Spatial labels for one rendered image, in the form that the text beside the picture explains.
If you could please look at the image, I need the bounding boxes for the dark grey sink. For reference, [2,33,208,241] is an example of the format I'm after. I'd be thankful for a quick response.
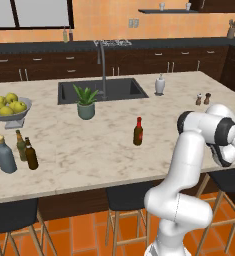
[57,77,150,106]

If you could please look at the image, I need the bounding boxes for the dark wooden side cupboard run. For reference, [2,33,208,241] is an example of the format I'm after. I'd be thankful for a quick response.
[219,44,235,98]

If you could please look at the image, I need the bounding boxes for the black-framed window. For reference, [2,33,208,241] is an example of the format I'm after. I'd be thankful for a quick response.
[0,0,75,31]

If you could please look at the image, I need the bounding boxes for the green plant in grey-green pot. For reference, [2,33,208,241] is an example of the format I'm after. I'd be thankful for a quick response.
[72,83,100,121]

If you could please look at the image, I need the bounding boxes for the dark wooden wall cupboard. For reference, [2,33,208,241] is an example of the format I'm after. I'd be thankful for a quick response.
[188,0,235,14]

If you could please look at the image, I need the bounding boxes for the olive green glass bottle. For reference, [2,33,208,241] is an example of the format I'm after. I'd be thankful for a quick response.
[15,129,28,163]

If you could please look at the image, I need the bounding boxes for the grey wall socket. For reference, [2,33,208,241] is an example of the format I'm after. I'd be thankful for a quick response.
[128,18,140,29]

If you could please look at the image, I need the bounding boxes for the grey bottle with cork stopper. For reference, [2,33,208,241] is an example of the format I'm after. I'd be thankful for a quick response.
[0,134,18,175]

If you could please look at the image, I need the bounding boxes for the dark brown shaker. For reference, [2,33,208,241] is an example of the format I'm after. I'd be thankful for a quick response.
[203,92,212,106]

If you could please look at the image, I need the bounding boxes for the dark wooden island base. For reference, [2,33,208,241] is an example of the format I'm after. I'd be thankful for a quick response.
[36,173,212,222]

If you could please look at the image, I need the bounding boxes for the grey fruit bowl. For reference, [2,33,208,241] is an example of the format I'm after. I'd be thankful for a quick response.
[0,96,33,130]

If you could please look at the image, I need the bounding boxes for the brown bottle with red cap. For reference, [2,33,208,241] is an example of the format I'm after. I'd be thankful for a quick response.
[132,116,145,147]

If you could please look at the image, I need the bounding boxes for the black stool with wooden legs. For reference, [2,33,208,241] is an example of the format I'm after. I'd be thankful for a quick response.
[194,166,235,256]
[104,181,154,256]
[0,197,59,256]

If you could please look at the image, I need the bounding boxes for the pale green bottle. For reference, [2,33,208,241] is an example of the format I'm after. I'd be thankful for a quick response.
[62,27,70,44]

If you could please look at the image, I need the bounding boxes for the white soap dispenser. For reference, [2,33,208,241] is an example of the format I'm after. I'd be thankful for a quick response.
[154,73,167,97]

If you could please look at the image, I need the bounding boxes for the dark wooden base cupboard run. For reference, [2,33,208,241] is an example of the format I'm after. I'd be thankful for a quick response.
[0,45,230,84]

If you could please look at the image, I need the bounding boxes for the grey arched tap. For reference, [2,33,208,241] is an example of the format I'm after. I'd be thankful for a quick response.
[95,40,109,101]

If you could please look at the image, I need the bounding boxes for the grey pot with utensils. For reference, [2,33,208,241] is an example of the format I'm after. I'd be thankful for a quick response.
[226,18,235,40]

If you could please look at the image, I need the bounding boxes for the dark brown glass bottle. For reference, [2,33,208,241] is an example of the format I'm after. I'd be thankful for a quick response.
[23,136,40,171]

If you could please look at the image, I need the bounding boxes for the dark wall shelf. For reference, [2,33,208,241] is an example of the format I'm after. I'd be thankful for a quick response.
[137,8,200,15]

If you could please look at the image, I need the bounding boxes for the grey dish rack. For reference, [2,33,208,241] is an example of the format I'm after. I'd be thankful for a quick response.
[93,38,133,47]

